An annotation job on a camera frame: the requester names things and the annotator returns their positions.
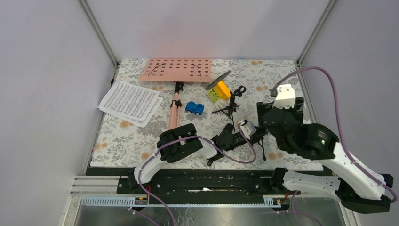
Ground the floral table cloth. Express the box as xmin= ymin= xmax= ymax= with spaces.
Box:
xmin=90 ymin=59 xmax=322 ymax=171

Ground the pink music stand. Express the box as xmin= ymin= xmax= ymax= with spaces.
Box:
xmin=138 ymin=58 xmax=214 ymax=129

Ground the sheet music page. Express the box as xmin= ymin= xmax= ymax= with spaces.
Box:
xmin=121 ymin=97 xmax=163 ymax=128
xmin=98 ymin=81 xmax=159 ymax=121

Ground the yellow toy block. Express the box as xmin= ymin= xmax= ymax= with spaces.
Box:
xmin=215 ymin=81 xmax=231 ymax=100

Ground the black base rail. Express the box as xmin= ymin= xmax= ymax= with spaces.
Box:
xmin=86 ymin=167 xmax=331 ymax=205

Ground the black left page holder wire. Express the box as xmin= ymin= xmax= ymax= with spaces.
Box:
xmin=147 ymin=63 xmax=167 ymax=77

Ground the black small tripod stand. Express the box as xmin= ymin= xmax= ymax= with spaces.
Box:
xmin=212 ymin=85 xmax=247 ymax=124

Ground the black microphone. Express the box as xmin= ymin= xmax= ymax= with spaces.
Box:
xmin=207 ymin=123 xmax=234 ymax=166

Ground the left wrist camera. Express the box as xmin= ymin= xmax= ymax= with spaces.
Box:
xmin=238 ymin=120 xmax=256 ymax=140

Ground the blue toy car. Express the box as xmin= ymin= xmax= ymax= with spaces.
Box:
xmin=185 ymin=101 xmax=205 ymax=115

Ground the white slotted cable duct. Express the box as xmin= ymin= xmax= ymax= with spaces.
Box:
xmin=80 ymin=195 xmax=282 ymax=209

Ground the green toy grid piece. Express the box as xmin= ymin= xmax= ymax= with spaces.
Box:
xmin=207 ymin=87 xmax=222 ymax=103

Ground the black tripod with shock mount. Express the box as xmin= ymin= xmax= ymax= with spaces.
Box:
xmin=251 ymin=130 xmax=268 ymax=161

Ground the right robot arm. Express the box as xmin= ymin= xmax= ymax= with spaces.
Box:
xmin=256 ymin=97 xmax=393 ymax=214

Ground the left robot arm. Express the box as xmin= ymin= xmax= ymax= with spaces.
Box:
xmin=128 ymin=120 xmax=268 ymax=194

